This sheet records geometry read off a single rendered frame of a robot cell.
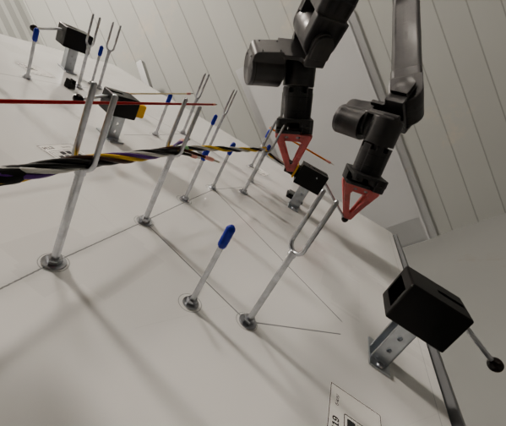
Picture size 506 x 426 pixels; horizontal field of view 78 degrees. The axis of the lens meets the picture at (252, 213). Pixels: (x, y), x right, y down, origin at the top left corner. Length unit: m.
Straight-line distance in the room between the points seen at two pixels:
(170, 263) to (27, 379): 0.15
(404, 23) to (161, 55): 3.02
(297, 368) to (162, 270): 0.15
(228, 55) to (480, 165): 2.49
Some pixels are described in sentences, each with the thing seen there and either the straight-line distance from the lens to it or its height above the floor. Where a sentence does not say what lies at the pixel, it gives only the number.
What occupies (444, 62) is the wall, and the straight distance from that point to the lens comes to 3.36.
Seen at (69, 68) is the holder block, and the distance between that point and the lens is 0.88.
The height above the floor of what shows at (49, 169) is 1.22.
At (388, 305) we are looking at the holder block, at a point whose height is 1.00.
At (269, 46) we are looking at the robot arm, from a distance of 0.58.
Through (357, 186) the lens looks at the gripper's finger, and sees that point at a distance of 0.63.
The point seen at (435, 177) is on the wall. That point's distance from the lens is 3.30.
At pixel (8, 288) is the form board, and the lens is 0.27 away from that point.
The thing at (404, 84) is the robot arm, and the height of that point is 1.21.
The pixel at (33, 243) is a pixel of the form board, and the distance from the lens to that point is 0.31.
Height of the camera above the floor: 1.17
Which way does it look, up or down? 6 degrees down
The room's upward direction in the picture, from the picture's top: 23 degrees counter-clockwise
